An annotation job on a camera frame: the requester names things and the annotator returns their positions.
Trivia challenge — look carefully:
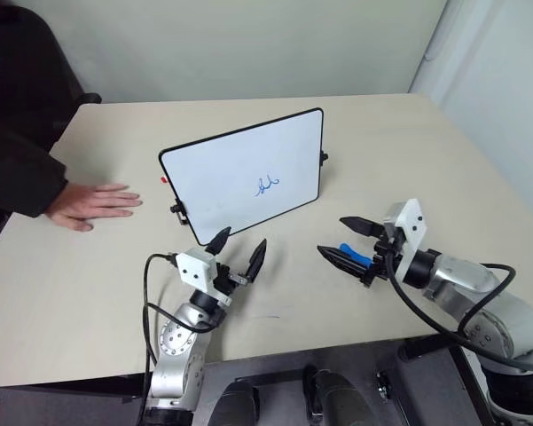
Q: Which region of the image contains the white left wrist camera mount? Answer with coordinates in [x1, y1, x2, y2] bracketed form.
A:
[176, 248, 232, 307]

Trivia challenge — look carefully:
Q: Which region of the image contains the person's bare hand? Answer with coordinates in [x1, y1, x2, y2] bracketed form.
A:
[43, 183, 144, 233]

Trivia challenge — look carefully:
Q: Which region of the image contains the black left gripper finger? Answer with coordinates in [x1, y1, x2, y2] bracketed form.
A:
[205, 225, 233, 256]
[243, 238, 269, 286]

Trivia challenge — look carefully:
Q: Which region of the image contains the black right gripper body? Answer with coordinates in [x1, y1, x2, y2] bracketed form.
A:
[361, 224, 404, 288]

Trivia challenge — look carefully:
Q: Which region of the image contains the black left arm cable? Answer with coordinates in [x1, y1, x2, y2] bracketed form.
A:
[142, 252, 215, 400]

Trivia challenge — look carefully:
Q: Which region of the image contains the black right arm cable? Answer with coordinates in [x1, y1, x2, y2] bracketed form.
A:
[387, 252, 533, 369]

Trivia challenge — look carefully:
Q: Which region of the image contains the black chair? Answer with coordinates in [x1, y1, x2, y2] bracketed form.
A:
[68, 66, 104, 117]

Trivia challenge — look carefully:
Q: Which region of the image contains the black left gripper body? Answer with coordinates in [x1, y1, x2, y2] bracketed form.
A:
[212, 264, 249, 296]

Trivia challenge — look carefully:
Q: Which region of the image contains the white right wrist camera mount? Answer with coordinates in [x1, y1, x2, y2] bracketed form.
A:
[382, 198, 428, 286]

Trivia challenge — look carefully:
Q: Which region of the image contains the blue plastic object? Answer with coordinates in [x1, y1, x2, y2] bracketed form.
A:
[339, 241, 374, 268]

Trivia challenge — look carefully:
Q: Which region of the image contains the small silver metal part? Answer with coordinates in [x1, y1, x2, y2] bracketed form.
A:
[375, 369, 394, 403]

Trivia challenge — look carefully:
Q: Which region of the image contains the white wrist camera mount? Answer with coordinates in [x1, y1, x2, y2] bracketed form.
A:
[382, 198, 428, 286]
[176, 248, 232, 307]

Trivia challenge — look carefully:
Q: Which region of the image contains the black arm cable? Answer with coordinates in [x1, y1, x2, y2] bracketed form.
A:
[142, 252, 215, 400]
[387, 252, 533, 369]

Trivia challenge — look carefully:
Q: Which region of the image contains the black under-table bracket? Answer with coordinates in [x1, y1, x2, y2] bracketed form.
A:
[397, 335, 456, 362]

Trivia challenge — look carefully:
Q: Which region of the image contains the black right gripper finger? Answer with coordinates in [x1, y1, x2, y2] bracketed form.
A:
[317, 244, 374, 288]
[339, 215, 385, 239]

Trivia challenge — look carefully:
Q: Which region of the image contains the black-framed whiteboard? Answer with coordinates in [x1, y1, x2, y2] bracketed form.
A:
[158, 106, 330, 247]

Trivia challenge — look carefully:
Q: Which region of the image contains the dark rounded shape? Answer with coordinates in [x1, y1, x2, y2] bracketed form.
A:
[301, 363, 376, 426]
[209, 380, 262, 426]

